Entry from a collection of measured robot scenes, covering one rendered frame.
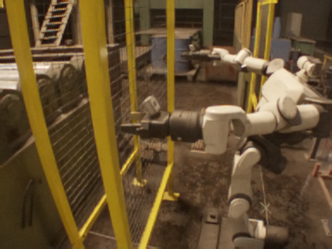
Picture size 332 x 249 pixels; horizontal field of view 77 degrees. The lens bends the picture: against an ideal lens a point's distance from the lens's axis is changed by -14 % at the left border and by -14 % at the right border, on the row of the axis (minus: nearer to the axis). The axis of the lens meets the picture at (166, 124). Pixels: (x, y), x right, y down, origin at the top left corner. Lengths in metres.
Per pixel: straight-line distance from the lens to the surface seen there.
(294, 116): 0.81
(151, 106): 0.65
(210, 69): 5.81
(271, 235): 1.74
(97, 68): 0.66
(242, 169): 1.29
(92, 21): 0.65
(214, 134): 0.64
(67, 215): 1.40
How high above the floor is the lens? 1.64
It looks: 26 degrees down
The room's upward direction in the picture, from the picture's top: 1 degrees counter-clockwise
